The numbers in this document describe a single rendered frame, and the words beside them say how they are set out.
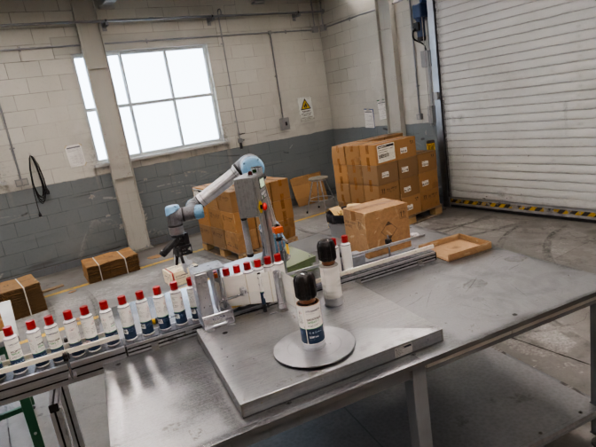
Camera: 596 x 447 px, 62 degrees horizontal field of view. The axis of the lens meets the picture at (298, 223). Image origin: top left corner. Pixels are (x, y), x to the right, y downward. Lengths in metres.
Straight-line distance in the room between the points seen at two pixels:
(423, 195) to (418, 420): 4.98
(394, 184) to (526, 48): 2.13
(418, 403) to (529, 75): 5.03
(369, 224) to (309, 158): 6.27
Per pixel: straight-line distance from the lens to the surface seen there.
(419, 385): 1.94
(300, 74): 9.02
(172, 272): 2.65
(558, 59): 6.29
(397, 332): 1.96
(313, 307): 1.80
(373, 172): 6.13
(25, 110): 7.50
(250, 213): 2.32
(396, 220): 2.92
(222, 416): 1.74
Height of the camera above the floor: 1.77
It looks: 14 degrees down
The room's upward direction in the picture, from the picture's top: 9 degrees counter-clockwise
